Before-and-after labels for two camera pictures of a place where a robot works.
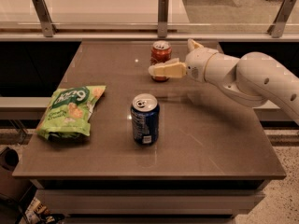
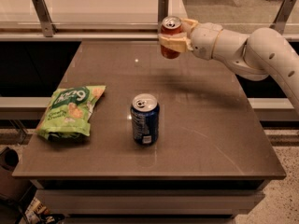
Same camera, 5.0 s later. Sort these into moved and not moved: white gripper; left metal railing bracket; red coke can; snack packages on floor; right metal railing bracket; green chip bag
Moved: white gripper; red coke can
Not moved: snack packages on floor; right metal railing bracket; left metal railing bracket; green chip bag
